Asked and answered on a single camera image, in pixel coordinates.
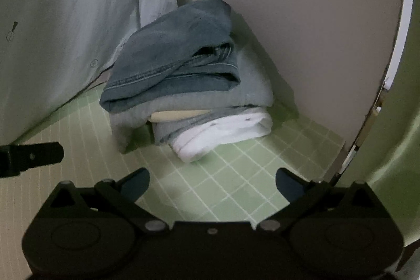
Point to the light blue folded jeans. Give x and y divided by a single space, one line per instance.
249 80

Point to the white folded garment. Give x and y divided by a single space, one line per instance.
229 132

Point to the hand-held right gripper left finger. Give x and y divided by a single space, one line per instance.
135 182

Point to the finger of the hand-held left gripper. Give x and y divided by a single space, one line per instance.
36 155

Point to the white frame edge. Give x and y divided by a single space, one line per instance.
405 4

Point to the beige folded cloth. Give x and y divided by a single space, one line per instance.
177 115

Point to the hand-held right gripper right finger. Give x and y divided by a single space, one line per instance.
289 185

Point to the blue denim jeans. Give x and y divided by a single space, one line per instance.
164 53

